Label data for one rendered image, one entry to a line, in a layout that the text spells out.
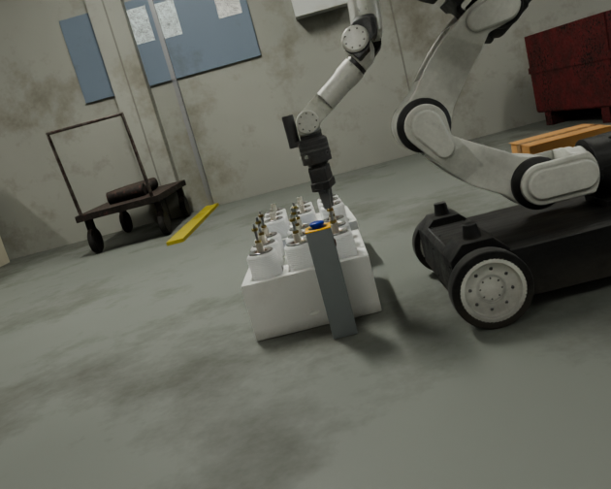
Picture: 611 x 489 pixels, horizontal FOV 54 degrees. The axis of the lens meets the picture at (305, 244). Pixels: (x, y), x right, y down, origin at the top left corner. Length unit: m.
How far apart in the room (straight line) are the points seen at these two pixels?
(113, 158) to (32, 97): 0.89
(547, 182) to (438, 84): 0.38
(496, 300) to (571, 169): 0.42
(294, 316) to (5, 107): 4.78
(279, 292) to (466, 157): 0.66
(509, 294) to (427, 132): 0.46
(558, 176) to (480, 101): 4.11
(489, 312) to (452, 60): 0.65
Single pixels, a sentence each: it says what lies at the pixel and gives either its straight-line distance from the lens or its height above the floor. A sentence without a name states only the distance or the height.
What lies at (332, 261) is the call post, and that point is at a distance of 1.62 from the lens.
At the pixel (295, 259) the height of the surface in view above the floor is 0.21.
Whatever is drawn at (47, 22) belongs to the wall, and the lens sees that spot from 6.08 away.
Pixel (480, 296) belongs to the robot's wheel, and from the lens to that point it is 1.53.
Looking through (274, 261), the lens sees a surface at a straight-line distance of 1.80.
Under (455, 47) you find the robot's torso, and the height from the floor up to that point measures 0.68.
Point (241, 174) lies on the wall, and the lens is 5.63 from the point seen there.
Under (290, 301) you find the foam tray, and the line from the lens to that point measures 1.79.
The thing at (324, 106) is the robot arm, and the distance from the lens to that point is 1.80.
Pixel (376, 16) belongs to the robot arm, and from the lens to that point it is 1.80.
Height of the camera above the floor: 0.62
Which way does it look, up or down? 12 degrees down
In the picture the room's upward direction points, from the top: 15 degrees counter-clockwise
